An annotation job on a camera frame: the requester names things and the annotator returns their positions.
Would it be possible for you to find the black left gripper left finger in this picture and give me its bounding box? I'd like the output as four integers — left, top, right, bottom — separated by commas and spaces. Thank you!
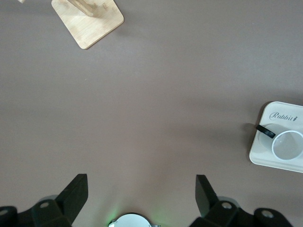
0, 174, 89, 227

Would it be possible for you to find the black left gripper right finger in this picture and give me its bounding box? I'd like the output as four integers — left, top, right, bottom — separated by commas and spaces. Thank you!
190, 174, 292, 227

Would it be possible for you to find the white smiley cup black handle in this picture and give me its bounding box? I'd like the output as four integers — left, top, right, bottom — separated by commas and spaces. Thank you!
255, 122, 303, 161

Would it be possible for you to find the wooden cup rack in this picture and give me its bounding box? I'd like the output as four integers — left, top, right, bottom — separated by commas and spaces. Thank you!
17, 0, 125, 50

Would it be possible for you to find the beige rabbit print tray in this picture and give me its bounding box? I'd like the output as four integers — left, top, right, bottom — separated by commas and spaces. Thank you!
249, 101, 303, 173

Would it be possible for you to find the brown table mat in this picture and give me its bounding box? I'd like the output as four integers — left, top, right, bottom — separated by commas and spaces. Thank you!
0, 0, 303, 227

